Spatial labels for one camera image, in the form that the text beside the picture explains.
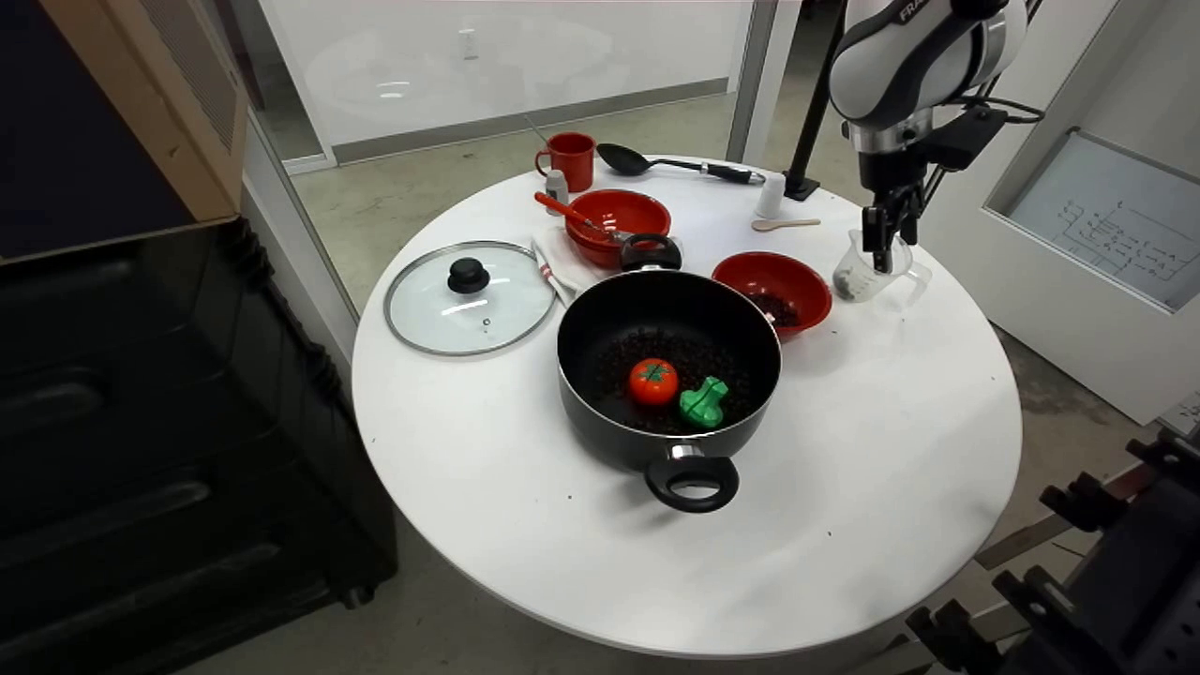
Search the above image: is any small white bottle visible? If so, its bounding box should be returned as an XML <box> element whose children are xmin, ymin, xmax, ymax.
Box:
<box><xmin>752</xmin><ymin>169</ymin><xmax>792</xmax><ymax>225</ymax></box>

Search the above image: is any red plastic spoon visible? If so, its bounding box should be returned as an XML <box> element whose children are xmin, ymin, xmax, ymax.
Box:
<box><xmin>534</xmin><ymin>187</ymin><xmax>630</xmax><ymax>244</ymax></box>

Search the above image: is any red bowl with dark contents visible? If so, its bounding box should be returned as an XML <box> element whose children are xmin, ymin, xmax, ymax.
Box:
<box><xmin>709</xmin><ymin>249</ymin><xmax>835</xmax><ymax>345</ymax></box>

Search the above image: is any orange toy tomato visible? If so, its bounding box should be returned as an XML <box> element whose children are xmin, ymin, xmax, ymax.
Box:
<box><xmin>623</xmin><ymin>358</ymin><xmax>685</xmax><ymax>413</ymax></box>

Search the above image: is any black cooking pot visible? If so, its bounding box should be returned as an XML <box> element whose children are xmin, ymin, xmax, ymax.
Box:
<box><xmin>555</xmin><ymin>233</ymin><xmax>787</xmax><ymax>517</ymax></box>

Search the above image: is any black orange bar clamp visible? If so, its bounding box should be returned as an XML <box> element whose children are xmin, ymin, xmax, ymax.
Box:
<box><xmin>1038</xmin><ymin>423</ymin><xmax>1200</xmax><ymax>538</ymax></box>
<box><xmin>904</xmin><ymin>565</ymin><xmax>1092</xmax><ymax>675</ymax></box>

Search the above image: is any red bowl with spoon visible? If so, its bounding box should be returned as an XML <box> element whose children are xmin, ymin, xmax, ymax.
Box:
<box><xmin>560</xmin><ymin>187</ymin><xmax>680</xmax><ymax>274</ymax></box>

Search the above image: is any grey metal glass wall frame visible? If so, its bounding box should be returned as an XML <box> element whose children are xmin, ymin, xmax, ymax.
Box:
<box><xmin>247</xmin><ymin>0</ymin><xmax>808</xmax><ymax>172</ymax></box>

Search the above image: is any red cup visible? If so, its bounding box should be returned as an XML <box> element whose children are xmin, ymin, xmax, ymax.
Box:
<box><xmin>534</xmin><ymin>130</ymin><xmax>599</xmax><ymax>197</ymax></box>

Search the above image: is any glass pot lid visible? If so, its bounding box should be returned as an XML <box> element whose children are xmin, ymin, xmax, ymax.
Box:
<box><xmin>380</xmin><ymin>237</ymin><xmax>564</xmax><ymax>359</ymax></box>

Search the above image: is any black cabinet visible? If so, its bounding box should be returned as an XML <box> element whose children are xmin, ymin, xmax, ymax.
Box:
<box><xmin>0</xmin><ymin>217</ymin><xmax>400</xmax><ymax>675</ymax></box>

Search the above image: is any black ladle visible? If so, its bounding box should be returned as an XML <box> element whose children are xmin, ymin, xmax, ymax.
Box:
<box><xmin>592</xmin><ymin>140</ymin><xmax>769</xmax><ymax>192</ymax></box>

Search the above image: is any white door with window panel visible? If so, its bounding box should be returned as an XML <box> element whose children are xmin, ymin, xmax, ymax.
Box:
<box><xmin>895</xmin><ymin>0</ymin><xmax>1200</xmax><ymax>428</ymax></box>

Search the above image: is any black tripod stand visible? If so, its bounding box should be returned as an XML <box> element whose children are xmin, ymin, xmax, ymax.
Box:
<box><xmin>783</xmin><ymin>0</ymin><xmax>870</xmax><ymax>205</ymax></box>

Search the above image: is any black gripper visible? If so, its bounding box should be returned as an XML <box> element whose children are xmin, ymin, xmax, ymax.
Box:
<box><xmin>857</xmin><ymin>143</ymin><xmax>942</xmax><ymax>278</ymax></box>

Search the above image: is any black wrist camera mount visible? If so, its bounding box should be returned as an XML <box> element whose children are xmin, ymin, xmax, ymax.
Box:
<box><xmin>920</xmin><ymin>102</ymin><xmax>1048</xmax><ymax>175</ymax></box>

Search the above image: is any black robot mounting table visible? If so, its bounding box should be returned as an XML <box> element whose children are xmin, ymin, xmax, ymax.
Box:
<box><xmin>999</xmin><ymin>428</ymin><xmax>1200</xmax><ymax>675</ymax></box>

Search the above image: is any clear plastic jar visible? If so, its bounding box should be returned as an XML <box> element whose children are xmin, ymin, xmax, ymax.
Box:
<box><xmin>833</xmin><ymin>229</ymin><xmax>938</xmax><ymax>303</ymax></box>

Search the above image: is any green toy vegetable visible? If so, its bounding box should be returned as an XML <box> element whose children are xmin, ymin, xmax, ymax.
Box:
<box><xmin>677</xmin><ymin>373</ymin><xmax>737</xmax><ymax>437</ymax></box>

